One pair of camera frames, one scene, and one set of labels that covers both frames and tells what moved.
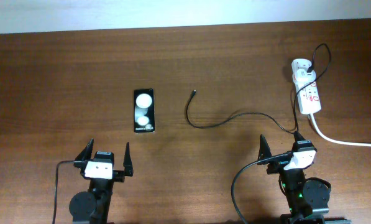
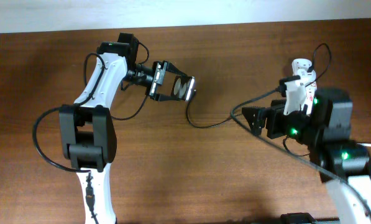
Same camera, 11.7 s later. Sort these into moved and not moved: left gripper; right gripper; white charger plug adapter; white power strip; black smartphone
Moved: right gripper; left gripper; black smartphone
Not moved: white charger plug adapter; white power strip
